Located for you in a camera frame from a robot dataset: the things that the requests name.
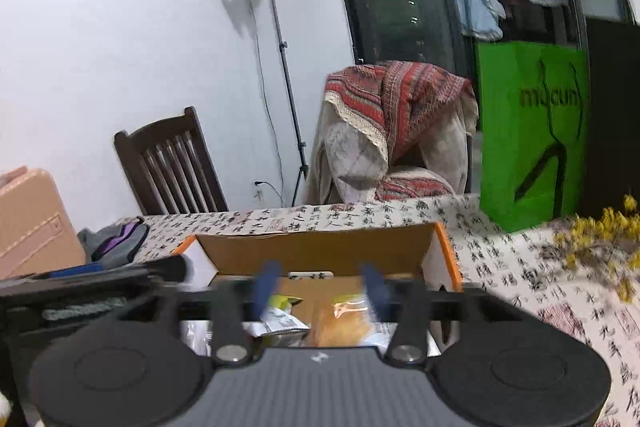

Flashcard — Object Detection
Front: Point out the red patterned cloth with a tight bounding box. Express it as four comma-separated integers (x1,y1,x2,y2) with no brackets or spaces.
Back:
324,61,478,162

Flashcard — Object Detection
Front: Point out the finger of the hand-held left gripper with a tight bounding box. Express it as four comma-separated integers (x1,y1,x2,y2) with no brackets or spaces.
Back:
100,255,188,284
35,263,106,279

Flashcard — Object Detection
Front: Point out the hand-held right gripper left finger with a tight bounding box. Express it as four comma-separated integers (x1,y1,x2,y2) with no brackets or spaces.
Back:
107,261,281,368

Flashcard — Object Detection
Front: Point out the yellow flower branch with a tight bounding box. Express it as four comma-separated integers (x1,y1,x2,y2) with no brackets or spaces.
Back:
542,193,640,303

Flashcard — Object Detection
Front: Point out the pink hard suitcase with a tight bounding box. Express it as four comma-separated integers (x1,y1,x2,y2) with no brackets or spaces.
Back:
0,167,86,280

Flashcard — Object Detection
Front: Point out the green paper bag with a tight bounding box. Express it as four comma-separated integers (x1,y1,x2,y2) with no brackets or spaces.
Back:
474,41,591,233

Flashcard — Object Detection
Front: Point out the black paper bag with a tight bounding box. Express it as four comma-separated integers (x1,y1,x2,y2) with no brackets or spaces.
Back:
582,18,640,218

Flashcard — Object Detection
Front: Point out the dark wooden chair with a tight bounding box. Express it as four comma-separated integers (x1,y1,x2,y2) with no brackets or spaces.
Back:
113,106,229,215

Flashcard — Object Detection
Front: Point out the black light cable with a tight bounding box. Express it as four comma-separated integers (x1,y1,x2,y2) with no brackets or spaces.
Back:
245,0,286,208

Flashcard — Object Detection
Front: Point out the orange cracker snack packet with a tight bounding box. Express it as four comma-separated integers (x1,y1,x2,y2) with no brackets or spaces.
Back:
317,294,386,348

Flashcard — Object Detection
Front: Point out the white green snack bar packet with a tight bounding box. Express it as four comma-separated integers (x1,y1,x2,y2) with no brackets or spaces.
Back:
248,307,310,348

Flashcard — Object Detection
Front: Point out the purple grey cloth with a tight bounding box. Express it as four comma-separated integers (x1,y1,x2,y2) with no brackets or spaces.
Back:
77,216,150,270

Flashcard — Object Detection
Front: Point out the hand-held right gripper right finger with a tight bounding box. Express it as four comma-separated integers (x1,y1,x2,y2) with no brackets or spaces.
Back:
361,262,538,368

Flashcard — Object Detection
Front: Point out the orange cardboard box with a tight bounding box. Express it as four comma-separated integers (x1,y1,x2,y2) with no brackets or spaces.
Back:
172,222,463,358

